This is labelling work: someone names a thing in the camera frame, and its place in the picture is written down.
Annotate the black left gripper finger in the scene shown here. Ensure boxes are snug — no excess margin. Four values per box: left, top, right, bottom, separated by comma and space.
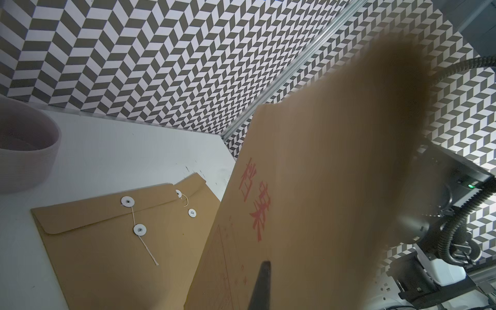
248, 261, 271, 310

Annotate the brown file bag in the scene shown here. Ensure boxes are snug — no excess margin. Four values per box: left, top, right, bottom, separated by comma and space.
174, 173, 220, 220
184, 35, 429, 309
30, 183, 222, 310

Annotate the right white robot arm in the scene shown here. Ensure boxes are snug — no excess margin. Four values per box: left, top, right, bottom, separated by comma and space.
375, 138, 495, 309

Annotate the pale pink ceramic mug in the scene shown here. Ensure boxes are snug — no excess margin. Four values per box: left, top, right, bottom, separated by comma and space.
1, 96, 61, 194

